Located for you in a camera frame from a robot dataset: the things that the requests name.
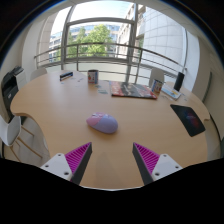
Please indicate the small black box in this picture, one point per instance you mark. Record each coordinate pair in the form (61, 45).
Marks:
(66, 75)

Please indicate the black mouse pad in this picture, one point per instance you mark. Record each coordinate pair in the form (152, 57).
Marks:
(188, 119)

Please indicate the blue and red printed cup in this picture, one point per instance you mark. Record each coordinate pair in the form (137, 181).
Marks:
(92, 76)

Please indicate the white chair with wooden legs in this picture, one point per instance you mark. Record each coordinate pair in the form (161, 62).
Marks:
(9, 130)

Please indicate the black cylinder bottle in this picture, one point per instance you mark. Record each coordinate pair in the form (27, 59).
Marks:
(179, 81)

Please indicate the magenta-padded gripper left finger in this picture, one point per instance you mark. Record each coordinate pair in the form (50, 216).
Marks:
(77, 159)

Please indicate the red magazine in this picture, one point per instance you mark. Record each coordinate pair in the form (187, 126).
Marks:
(132, 90)

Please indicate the black and white printer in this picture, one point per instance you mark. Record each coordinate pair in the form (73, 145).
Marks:
(11, 86)

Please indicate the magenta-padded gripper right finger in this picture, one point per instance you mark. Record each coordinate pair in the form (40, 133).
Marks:
(148, 159)

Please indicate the grey metal balcony railing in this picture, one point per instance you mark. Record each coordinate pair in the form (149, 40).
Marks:
(110, 55)

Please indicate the pink and lilac computer mouse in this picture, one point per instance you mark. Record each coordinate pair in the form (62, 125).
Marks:
(102, 122)

